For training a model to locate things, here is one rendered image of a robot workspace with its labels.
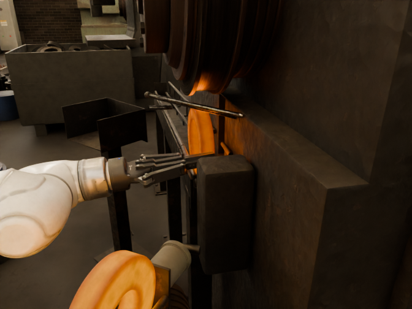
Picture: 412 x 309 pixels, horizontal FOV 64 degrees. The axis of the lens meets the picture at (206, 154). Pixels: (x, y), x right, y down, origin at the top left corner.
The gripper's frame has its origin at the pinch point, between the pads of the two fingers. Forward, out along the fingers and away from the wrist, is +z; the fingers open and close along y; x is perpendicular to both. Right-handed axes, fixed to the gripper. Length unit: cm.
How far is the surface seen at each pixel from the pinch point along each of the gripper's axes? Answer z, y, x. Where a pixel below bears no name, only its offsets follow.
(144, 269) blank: -14.0, 32.3, 0.8
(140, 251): -24, -62, -72
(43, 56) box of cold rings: -86, -242, 4
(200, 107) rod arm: 0.8, 3.6, 13.6
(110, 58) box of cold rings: -32, -246, -5
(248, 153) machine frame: 8.2, 11.2, 5.0
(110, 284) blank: -17.6, 37.9, 4.8
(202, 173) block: -2.2, 15.7, 4.8
